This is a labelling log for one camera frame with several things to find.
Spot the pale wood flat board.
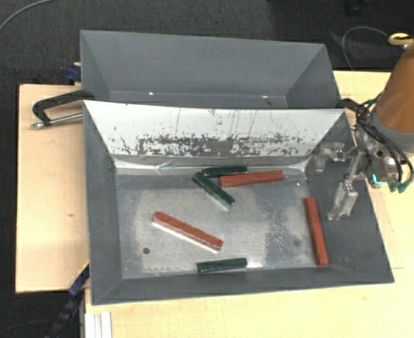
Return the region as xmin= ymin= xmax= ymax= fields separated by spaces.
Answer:
xmin=15 ymin=83 xmax=92 ymax=294

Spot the red-brown flat block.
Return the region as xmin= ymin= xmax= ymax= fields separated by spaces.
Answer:
xmin=217 ymin=170 xmax=285 ymax=189
xmin=152 ymin=211 xmax=225 ymax=254
xmin=303 ymin=196 xmax=330 ymax=267

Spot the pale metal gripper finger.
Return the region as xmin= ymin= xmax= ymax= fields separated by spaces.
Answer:
xmin=325 ymin=180 xmax=359 ymax=222
xmin=311 ymin=141 xmax=353 ymax=173

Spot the dark green flat block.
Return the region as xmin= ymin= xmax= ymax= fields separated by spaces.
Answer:
xmin=196 ymin=257 xmax=249 ymax=275
xmin=192 ymin=172 xmax=237 ymax=211
xmin=201 ymin=165 xmax=249 ymax=179

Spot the grey metal bin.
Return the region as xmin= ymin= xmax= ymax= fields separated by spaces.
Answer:
xmin=79 ymin=29 xmax=395 ymax=306

